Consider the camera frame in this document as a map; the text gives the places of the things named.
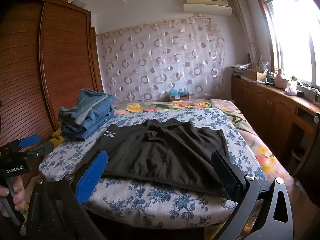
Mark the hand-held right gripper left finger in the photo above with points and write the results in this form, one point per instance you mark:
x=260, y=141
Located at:
x=92, y=177

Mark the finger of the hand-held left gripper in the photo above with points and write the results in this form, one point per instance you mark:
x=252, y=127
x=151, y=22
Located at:
x=42, y=149
x=28, y=141

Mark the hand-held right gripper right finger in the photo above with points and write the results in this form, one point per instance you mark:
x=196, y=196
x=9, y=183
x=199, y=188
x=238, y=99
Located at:
x=226, y=173

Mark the black t-shirt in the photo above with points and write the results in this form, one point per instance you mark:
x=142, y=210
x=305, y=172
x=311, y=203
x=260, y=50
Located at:
x=162, y=152

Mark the person's left hand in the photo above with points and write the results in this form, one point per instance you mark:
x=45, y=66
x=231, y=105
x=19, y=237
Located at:
x=18, y=193

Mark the dark blue folded jeans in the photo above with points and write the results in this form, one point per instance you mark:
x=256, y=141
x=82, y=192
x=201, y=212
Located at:
x=82, y=131

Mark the faded light blue folded jeans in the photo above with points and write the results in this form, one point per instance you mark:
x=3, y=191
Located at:
x=87, y=102

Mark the blue floral blanket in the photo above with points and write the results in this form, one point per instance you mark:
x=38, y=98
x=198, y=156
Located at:
x=155, y=202

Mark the brown wooden wardrobe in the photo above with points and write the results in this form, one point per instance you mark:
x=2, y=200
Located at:
x=50, y=67

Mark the wooden cabinet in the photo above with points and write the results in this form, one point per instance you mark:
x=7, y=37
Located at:
x=270, y=110

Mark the cardboard box with blue bag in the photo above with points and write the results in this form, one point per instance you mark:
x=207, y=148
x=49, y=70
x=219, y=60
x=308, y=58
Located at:
x=178, y=94

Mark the small cardboard box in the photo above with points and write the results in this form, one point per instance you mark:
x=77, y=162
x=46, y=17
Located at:
x=253, y=75

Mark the purple pouch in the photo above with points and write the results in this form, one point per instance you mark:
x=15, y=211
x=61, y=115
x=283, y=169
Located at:
x=291, y=91

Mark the pink pump bottle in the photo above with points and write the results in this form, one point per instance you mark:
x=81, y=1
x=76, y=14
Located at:
x=279, y=78

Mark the wrapped air conditioner pipe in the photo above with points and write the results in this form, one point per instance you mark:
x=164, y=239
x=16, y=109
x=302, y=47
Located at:
x=246, y=27

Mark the window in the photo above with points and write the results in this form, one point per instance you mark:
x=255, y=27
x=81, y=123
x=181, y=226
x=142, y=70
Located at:
x=290, y=30

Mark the white air conditioner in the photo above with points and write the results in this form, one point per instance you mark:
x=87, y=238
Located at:
x=207, y=3

